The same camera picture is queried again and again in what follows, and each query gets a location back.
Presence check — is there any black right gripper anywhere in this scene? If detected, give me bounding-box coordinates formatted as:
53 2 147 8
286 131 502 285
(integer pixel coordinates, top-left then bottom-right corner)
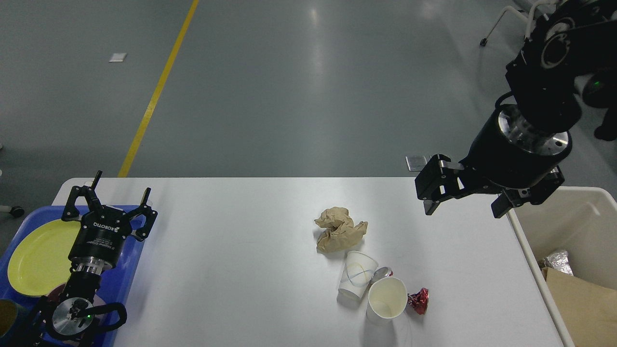
415 104 573 219

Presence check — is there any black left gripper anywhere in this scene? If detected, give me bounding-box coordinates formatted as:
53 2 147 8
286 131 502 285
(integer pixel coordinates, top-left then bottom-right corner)
61 171 158 276

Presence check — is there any yellow plastic plate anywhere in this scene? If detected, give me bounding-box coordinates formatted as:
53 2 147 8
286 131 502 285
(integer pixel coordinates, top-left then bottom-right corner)
7 219 80 297

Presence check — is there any red foil wrapper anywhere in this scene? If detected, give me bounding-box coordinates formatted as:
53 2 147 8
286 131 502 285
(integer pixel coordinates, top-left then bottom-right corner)
407 287 429 315

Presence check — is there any brown paper ball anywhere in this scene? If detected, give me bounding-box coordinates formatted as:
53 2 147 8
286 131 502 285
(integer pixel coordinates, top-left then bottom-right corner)
314 207 368 254

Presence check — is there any teal mug yellow inside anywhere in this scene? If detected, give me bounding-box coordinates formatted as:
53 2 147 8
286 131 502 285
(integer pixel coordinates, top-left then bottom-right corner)
0 299 29 346

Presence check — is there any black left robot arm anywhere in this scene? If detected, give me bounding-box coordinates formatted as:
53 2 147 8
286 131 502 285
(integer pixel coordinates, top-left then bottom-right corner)
7 171 158 347

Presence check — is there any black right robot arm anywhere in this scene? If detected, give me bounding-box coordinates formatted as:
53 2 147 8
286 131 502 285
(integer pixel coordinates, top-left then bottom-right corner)
415 0 616 219

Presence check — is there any silver floor socket plate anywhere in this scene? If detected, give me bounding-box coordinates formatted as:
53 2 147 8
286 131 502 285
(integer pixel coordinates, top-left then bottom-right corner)
405 156 428 172

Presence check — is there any black caster wheel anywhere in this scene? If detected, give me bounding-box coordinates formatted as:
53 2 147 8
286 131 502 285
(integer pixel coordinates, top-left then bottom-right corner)
0 206 25 218

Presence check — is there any foil piece in bin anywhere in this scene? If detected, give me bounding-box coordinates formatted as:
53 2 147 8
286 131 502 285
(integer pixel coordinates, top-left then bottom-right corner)
539 250 574 275

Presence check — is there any beige plastic bin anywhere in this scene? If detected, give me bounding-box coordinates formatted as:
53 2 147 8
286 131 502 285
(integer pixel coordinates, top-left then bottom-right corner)
507 187 616 347

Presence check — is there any white patterned paper cup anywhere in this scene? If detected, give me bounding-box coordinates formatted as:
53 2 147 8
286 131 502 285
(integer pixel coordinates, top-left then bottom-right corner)
338 251 379 300

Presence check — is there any white wheeled chair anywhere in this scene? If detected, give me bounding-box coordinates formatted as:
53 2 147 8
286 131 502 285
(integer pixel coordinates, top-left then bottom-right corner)
480 0 550 48

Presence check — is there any white floor marker tile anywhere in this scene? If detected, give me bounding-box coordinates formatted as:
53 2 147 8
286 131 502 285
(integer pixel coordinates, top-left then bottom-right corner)
108 53 128 62

